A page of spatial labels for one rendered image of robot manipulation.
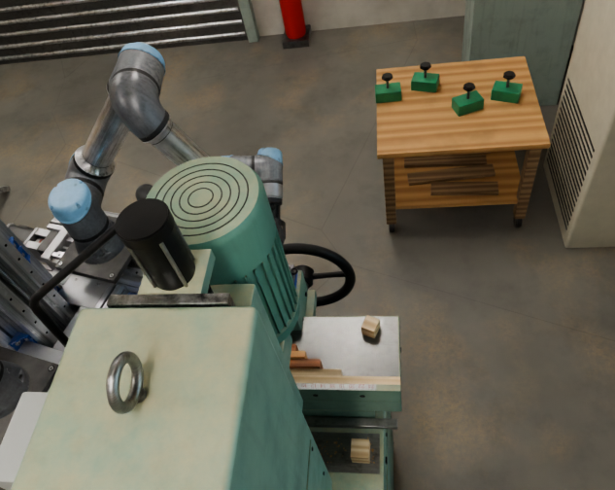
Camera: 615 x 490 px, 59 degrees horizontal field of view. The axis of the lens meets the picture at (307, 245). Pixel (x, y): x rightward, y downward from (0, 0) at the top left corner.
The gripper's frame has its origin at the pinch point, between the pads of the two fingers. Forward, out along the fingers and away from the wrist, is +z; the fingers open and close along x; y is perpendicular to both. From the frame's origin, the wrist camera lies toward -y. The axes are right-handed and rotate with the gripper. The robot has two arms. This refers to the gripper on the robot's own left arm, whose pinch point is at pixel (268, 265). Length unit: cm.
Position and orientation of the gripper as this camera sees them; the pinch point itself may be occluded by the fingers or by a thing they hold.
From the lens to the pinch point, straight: 157.6
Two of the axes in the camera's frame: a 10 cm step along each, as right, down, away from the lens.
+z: 0.1, 9.9, -1.3
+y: 1.8, 1.2, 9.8
